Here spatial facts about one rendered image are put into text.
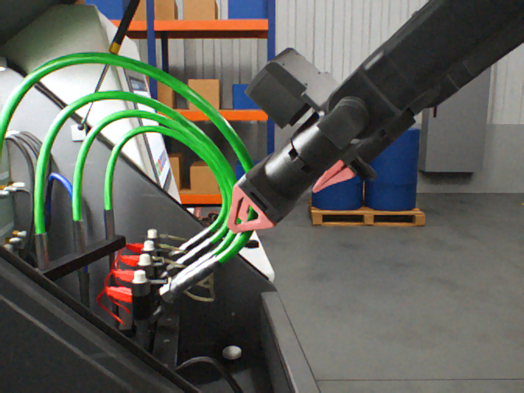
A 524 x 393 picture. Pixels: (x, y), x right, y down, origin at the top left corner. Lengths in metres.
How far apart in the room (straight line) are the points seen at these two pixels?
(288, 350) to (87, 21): 0.73
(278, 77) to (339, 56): 6.76
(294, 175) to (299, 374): 0.37
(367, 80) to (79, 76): 0.74
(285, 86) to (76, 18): 0.65
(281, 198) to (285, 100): 0.12
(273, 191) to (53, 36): 0.67
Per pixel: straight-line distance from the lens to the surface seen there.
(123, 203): 1.06
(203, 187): 6.17
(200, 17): 6.11
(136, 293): 0.77
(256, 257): 1.25
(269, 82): 0.53
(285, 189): 0.57
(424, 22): 0.44
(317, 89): 0.53
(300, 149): 0.54
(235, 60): 7.25
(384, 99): 0.47
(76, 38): 1.10
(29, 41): 1.12
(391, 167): 5.57
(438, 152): 7.33
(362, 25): 7.39
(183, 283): 0.68
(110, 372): 0.44
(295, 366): 0.84
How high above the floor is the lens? 1.37
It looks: 12 degrees down
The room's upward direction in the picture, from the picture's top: straight up
